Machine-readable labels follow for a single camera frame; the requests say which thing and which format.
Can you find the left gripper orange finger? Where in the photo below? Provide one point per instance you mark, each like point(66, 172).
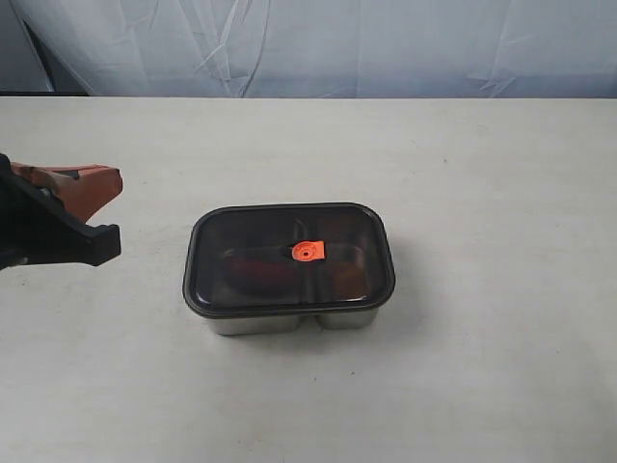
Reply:
point(82, 190)

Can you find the left gripper orange black finger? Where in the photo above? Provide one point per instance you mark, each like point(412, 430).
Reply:
point(37, 230)

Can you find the red sausage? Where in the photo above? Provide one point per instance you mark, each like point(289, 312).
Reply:
point(260, 275)

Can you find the dark transparent lid orange seal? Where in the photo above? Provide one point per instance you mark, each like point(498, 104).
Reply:
point(310, 235)

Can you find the yellow cheese wedge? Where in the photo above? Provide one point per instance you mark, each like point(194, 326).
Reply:
point(347, 281)

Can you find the steel lunch box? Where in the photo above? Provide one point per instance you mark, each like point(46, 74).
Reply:
point(288, 323)

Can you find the white wrinkled backdrop curtain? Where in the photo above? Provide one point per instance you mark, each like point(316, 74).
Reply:
point(315, 49)

